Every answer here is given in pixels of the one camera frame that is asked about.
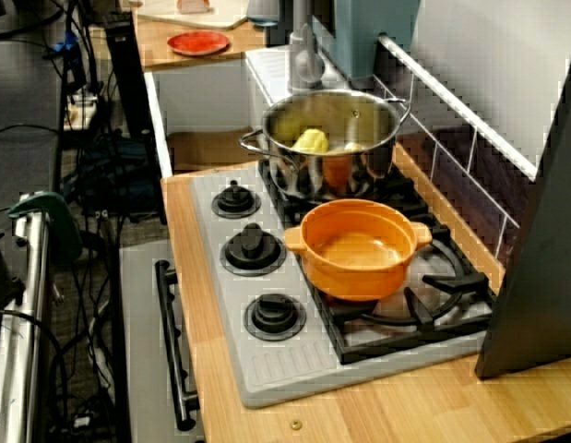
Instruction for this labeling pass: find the stainless steel pot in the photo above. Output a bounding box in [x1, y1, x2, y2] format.
[238, 90, 413, 203]

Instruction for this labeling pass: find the yellow toy pepper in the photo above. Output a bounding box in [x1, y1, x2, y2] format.
[291, 128, 330, 154]

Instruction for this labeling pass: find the black stove knob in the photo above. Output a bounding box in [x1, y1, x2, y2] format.
[244, 293, 308, 342]
[210, 179, 262, 220]
[220, 222, 287, 278]

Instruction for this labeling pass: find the orange plastic pot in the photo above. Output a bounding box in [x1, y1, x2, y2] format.
[283, 198, 433, 304]

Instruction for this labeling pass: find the black burner grate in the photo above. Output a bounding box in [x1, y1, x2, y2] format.
[284, 221, 496, 365]
[257, 156, 434, 223]

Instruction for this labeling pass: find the gray stove top panel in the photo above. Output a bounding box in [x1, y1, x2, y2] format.
[188, 165, 496, 410]

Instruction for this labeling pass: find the gray toy faucet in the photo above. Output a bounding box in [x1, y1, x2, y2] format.
[245, 0, 326, 94]

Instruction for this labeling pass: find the white toy kitchen unit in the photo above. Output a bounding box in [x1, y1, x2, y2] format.
[118, 31, 571, 443]

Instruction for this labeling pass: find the red plate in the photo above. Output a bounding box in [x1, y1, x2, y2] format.
[167, 30, 231, 57]

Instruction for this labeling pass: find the blue plastic bin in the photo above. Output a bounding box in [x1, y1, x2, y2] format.
[311, 0, 422, 78]

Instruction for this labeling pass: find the light cutting board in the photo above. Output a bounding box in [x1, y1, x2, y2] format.
[137, 0, 249, 31]

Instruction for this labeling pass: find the green clamp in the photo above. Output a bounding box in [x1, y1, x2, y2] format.
[6, 191, 83, 265]

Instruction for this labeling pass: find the pink toy food piece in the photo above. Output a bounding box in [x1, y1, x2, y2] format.
[176, 0, 213, 15]

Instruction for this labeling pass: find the black side board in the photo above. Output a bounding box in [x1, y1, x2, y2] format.
[474, 59, 571, 380]

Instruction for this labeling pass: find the black box device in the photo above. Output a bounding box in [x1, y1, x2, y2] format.
[0, 233, 27, 319]

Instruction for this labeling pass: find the black oven door handle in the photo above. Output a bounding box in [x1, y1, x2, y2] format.
[154, 259, 201, 433]

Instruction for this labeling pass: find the black upright post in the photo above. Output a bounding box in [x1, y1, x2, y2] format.
[103, 12, 169, 226]

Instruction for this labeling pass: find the black looped cable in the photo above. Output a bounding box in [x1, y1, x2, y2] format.
[0, 308, 70, 419]

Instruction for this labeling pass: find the aluminium rail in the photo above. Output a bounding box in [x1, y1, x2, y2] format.
[0, 198, 52, 443]

